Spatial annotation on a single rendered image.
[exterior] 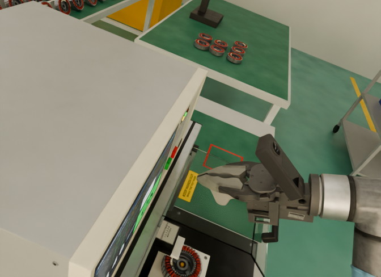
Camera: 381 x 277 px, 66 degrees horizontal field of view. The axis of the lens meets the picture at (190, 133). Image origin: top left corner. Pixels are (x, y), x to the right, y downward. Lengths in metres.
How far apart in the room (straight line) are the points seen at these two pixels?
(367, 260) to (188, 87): 0.40
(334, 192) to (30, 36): 0.56
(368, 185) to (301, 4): 5.17
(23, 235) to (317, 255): 2.13
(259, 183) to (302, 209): 0.09
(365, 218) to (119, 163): 0.38
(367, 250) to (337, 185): 0.11
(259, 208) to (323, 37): 5.32
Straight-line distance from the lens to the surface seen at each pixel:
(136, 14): 4.16
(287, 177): 0.50
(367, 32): 5.87
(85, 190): 0.33
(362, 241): 0.56
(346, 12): 5.72
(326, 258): 2.34
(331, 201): 0.52
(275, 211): 0.54
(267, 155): 0.47
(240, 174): 0.54
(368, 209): 0.53
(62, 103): 0.43
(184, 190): 0.68
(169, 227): 0.79
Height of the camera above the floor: 1.58
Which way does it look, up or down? 38 degrees down
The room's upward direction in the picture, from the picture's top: 21 degrees clockwise
